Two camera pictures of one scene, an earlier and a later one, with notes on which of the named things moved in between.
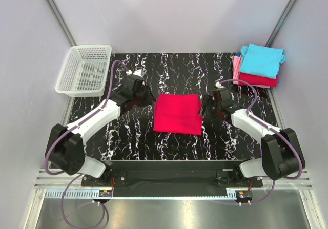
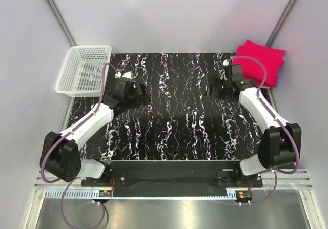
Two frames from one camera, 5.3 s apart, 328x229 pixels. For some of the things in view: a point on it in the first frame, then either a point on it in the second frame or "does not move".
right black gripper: x=206 y=101 → x=212 y=81
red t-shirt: x=178 y=113 → x=272 y=59
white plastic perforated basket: x=84 y=72 does not move
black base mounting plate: x=173 y=178 does not move
